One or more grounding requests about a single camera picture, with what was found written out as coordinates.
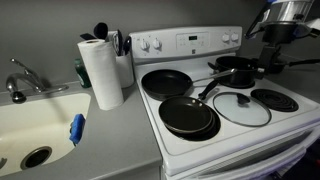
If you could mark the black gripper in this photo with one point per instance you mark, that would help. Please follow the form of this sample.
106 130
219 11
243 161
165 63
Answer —
280 33

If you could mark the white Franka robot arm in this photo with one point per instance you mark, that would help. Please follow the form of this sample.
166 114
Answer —
290 10

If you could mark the white stove knob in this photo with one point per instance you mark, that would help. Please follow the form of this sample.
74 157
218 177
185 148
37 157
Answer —
157 43
235 36
144 44
226 37

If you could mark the stove clock display panel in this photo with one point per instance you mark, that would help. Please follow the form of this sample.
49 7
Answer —
191 40

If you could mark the white electric stove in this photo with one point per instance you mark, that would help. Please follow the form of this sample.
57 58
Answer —
173 63

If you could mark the bare black coil burner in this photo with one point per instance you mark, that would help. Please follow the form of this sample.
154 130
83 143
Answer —
275 100

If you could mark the glass lid with black knob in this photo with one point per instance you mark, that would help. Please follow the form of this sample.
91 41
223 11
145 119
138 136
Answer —
240 113

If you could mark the small black frying pan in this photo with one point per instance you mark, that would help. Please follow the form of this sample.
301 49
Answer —
185 115

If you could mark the large black frying pan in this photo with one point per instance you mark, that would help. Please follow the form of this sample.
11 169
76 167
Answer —
165 83

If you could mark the black ladle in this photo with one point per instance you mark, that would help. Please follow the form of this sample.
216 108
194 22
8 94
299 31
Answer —
127 45

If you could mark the white utensil holder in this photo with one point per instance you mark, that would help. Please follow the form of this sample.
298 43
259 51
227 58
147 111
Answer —
126 71

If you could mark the black slotted utensil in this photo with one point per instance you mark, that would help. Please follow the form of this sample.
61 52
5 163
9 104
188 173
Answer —
119 41

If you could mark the white paper towel roll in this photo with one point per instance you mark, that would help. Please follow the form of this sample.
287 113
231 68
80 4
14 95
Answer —
103 76

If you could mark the black cooking spoon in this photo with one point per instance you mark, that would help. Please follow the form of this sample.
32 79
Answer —
100 30

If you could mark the black spatula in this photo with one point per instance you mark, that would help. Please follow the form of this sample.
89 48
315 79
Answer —
87 36

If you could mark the green dish soap bottle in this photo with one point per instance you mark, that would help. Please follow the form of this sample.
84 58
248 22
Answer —
81 75

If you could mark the blue sponge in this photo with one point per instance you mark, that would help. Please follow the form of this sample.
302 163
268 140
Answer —
77 128

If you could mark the chrome sink faucet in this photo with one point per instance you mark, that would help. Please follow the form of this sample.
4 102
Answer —
30 78

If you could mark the cream sink basin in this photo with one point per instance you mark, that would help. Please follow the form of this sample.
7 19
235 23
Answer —
33 126

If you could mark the metal sink drain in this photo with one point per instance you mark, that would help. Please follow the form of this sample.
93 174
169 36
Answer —
36 157

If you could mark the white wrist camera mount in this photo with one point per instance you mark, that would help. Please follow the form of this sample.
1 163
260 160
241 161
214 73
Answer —
311 25

